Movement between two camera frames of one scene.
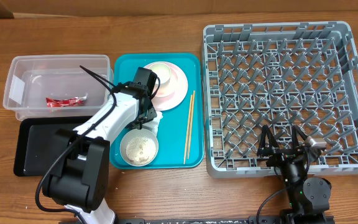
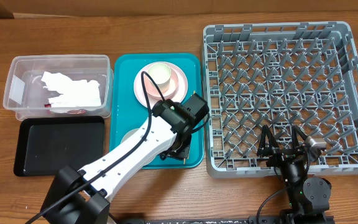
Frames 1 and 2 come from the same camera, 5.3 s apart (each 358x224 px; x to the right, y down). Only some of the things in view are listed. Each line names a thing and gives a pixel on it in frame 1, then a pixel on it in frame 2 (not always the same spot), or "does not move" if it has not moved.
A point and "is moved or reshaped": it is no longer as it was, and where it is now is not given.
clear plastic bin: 41,86 does not move
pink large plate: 178,98 does not move
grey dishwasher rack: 281,75 does not move
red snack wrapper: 76,101 to 76,111
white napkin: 153,124 is moved or reshaped
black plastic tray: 39,145 does not move
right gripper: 281,154 does not move
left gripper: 151,112 to 184,150
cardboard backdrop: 17,9 does not move
